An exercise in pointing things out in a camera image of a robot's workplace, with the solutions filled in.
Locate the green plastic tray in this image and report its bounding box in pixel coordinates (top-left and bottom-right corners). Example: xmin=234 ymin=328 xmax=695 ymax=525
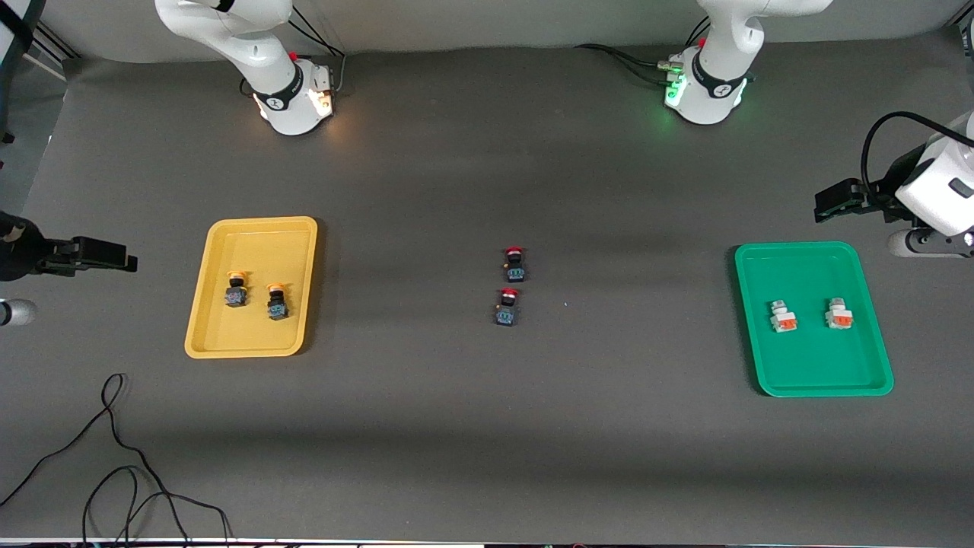
xmin=734 ymin=241 xmax=895 ymax=398

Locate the yellow plastic tray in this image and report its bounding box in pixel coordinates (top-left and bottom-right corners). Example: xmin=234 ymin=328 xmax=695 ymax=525
xmin=184 ymin=216 xmax=319 ymax=359

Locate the thin black loose cable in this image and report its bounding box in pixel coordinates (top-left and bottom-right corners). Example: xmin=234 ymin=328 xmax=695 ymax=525
xmin=0 ymin=373 xmax=191 ymax=545
xmin=82 ymin=466 xmax=233 ymax=545

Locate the grey metal frame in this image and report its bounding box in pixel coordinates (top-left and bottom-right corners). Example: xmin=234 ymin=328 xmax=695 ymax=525
xmin=0 ymin=19 xmax=81 ymax=81

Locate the black left arm base cable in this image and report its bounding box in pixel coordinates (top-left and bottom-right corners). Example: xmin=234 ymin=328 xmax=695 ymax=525
xmin=575 ymin=43 xmax=674 ymax=69
xmin=609 ymin=52 xmax=678 ymax=86

